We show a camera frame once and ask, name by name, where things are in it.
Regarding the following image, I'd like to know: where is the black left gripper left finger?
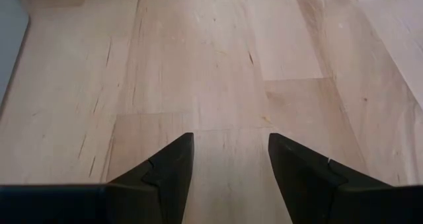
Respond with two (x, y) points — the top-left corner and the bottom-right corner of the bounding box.
(105, 132), (195, 224)

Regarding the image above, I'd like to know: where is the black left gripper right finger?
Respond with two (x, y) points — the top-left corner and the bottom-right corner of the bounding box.
(268, 133), (394, 224)

